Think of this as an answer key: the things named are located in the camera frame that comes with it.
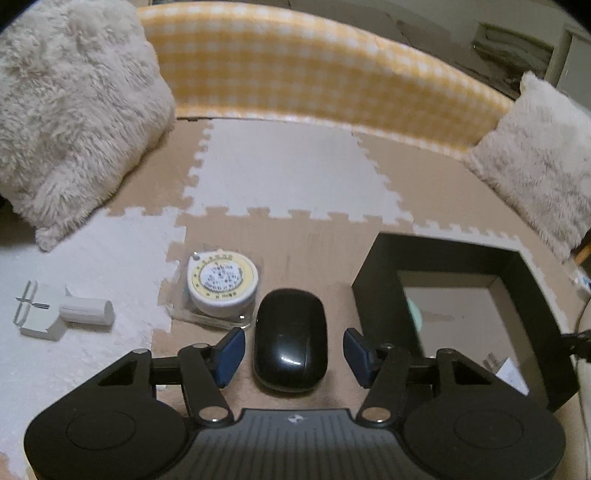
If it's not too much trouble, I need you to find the white foam mat tile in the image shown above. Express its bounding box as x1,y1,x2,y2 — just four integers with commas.
184,119,402,221
0,205,188,462
413,219,583,282

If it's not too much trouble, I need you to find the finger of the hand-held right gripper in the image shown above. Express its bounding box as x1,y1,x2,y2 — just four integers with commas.
561,329,591,361

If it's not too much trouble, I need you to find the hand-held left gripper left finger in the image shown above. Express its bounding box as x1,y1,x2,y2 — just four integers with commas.
95,328,246,426

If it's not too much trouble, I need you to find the small white cylinder case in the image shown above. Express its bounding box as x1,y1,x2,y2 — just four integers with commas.
60,298,115,328

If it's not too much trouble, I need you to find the large fluffy white cushion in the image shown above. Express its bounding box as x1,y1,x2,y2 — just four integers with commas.
0,0,176,252

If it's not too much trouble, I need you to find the clear plastic package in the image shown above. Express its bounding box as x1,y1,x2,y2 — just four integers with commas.
171,258,264,330

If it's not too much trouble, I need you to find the white plug adapter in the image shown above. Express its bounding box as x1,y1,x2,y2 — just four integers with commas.
14,281,70,342

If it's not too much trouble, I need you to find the round white tape measure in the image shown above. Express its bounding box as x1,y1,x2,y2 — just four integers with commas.
187,251,254,319

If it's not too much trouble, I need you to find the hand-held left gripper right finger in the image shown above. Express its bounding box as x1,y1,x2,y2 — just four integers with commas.
343,328,498,425

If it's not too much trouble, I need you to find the white USB charger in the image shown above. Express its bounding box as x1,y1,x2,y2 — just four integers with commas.
485,353,529,393

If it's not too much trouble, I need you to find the black box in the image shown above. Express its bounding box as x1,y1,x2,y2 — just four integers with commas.
352,232,583,411

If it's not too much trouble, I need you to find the yellow checked blanket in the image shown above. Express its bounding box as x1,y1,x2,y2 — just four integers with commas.
137,1,515,160

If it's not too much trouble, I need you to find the black computer mouse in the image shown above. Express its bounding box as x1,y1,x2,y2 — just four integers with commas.
252,288,328,393

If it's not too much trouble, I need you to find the small fluffy white cushion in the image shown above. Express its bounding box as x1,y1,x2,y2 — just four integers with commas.
464,71,591,264

